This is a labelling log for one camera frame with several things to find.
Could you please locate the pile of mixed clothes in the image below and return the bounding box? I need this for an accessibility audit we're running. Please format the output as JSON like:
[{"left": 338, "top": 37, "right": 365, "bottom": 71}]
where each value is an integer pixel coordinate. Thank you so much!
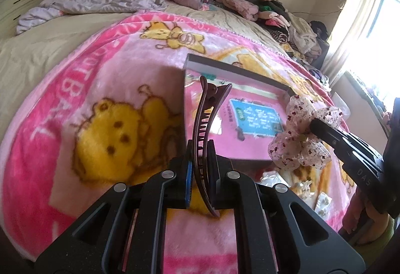
[{"left": 258, "top": 0, "right": 332, "bottom": 90}]

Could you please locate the beige bed sheet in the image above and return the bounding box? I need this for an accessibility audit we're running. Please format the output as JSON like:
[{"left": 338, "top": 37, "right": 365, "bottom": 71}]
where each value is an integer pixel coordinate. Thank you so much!
[{"left": 0, "top": 0, "right": 294, "bottom": 137}]

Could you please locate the cream curtain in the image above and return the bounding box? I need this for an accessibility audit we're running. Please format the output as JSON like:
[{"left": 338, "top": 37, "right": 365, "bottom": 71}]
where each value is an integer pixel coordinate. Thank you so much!
[{"left": 320, "top": 0, "right": 385, "bottom": 90}]

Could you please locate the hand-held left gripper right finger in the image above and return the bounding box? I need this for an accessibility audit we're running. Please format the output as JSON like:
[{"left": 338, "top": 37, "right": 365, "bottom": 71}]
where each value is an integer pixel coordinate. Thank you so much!
[{"left": 206, "top": 140, "right": 366, "bottom": 274}]

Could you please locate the pink printed bear blanket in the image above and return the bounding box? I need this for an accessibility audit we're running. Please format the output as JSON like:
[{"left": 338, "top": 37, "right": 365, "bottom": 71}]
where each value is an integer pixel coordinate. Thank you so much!
[{"left": 0, "top": 11, "right": 360, "bottom": 274}]

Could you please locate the sheer dotted hair bow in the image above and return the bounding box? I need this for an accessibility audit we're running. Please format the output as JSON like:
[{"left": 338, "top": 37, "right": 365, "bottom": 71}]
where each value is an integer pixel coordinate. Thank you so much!
[{"left": 268, "top": 95, "right": 344, "bottom": 171}]

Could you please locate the lavender crumpled cloth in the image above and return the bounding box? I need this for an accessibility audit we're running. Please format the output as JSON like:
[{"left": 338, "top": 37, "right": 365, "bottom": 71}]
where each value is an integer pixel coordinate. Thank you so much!
[{"left": 16, "top": 0, "right": 168, "bottom": 35}]

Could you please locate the grey cardboard box pink inside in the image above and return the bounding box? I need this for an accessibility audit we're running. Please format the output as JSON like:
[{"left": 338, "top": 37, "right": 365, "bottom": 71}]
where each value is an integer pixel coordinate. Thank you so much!
[{"left": 181, "top": 53, "right": 294, "bottom": 165}]

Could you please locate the brown hair clip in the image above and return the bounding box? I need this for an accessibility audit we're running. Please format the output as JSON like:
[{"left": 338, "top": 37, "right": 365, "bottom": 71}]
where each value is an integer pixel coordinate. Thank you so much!
[{"left": 191, "top": 75, "right": 233, "bottom": 218}]

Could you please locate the pink fuzzy garment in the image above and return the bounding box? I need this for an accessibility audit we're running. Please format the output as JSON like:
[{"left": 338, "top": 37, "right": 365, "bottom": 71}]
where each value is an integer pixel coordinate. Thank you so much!
[{"left": 215, "top": 0, "right": 260, "bottom": 21}]

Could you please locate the window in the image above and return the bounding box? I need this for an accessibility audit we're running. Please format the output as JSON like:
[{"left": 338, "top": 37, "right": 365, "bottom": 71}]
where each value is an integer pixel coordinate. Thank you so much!
[{"left": 347, "top": 0, "right": 400, "bottom": 106}]

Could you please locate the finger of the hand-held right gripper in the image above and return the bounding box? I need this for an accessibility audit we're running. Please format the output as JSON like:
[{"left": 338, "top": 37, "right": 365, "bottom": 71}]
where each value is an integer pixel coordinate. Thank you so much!
[{"left": 309, "top": 118, "right": 383, "bottom": 173}]

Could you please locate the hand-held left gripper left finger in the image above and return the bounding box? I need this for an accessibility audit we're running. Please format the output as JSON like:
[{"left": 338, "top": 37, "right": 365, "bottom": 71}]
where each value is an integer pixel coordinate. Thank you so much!
[{"left": 36, "top": 139, "right": 193, "bottom": 274}]

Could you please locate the white plastic bag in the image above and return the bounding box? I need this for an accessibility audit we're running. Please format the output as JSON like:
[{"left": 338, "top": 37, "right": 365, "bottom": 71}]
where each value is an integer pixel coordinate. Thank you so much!
[{"left": 333, "top": 93, "right": 352, "bottom": 120}]

